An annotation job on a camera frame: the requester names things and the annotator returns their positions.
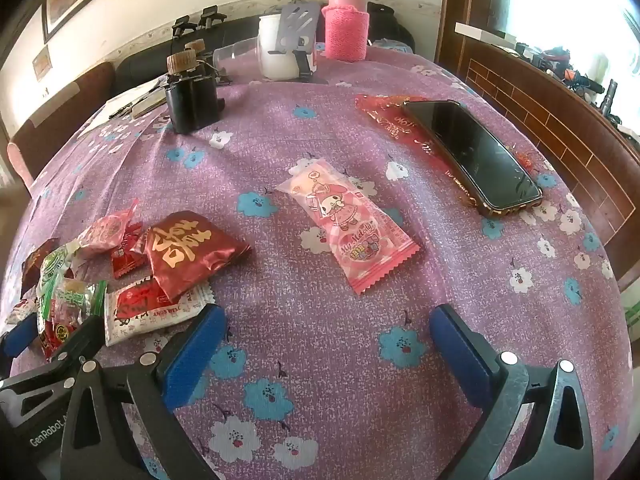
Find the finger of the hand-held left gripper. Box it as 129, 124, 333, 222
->
0, 310, 108, 401
0, 316, 40, 358

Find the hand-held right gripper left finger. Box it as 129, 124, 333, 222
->
60, 304, 228, 480

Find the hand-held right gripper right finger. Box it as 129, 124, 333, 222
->
429, 304, 596, 480

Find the white red candy packet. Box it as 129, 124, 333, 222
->
5, 297, 41, 326

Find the green clear candy packet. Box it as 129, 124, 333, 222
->
37, 280, 108, 333

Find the red white snack packet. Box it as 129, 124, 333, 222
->
104, 280, 216, 347

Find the white green print snack packet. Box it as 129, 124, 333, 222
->
37, 242, 81, 301

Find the small red orange candy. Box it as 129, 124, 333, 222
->
21, 237, 61, 291

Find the small red candy packet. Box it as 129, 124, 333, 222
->
111, 230, 151, 281

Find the dark red packet gold print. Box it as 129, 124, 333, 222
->
144, 210, 251, 303

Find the pink round candy packet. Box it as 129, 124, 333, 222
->
75, 199, 141, 260

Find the pink cartoon snack packet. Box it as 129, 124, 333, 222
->
275, 157, 418, 295

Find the red foil packet gold print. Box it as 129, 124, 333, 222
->
355, 94, 541, 196

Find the purple floral tablecloth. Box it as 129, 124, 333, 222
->
0, 52, 631, 480

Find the black smartphone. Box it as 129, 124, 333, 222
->
401, 100, 544, 218

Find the brown armchair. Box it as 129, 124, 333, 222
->
6, 62, 116, 186

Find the white paper sheet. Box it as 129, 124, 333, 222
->
107, 79, 166, 120

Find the wooden cabinet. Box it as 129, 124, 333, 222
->
435, 0, 640, 291

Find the tan notebook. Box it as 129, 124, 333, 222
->
131, 91, 168, 116

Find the black device with cork lids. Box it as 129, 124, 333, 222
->
165, 39, 226, 135

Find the black sofa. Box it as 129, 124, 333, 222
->
115, 2, 416, 93

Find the pile of black gadgets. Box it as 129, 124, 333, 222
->
515, 42, 640, 136

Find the clear plastic cup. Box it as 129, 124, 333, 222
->
212, 37, 261, 73

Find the white mug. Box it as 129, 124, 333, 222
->
257, 14, 321, 81

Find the white flat box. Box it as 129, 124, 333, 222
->
454, 22, 518, 46

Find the black bag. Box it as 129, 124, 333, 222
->
367, 2, 416, 53

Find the pink knit sleeve thermos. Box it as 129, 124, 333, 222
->
320, 0, 371, 63

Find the grey phone stand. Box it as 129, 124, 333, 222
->
267, 1, 328, 86

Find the bright window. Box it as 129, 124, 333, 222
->
505, 0, 640, 76

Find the small wall note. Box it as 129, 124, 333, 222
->
31, 45, 53, 81

